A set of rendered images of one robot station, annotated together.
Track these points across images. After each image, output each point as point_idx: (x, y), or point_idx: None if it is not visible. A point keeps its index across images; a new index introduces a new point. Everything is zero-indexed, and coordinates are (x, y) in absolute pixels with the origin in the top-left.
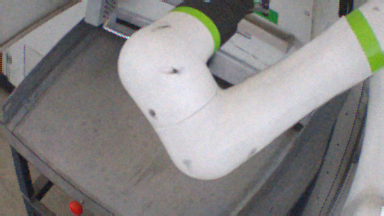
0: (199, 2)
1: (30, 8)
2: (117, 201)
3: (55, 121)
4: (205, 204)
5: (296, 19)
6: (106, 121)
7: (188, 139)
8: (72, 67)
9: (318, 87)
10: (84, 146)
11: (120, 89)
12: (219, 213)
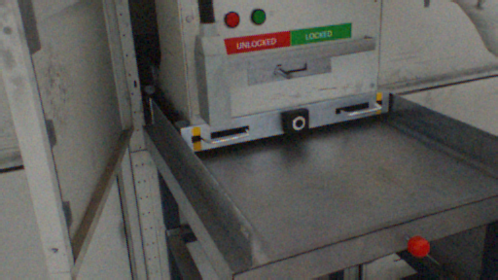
0: None
1: (83, 172)
2: (423, 202)
3: (289, 211)
4: (440, 165)
5: (367, 16)
6: (315, 181)
7: None
8: (224, 184)
9: None
10: (338, 200)
11: (283, 166)
12: (455, 162)
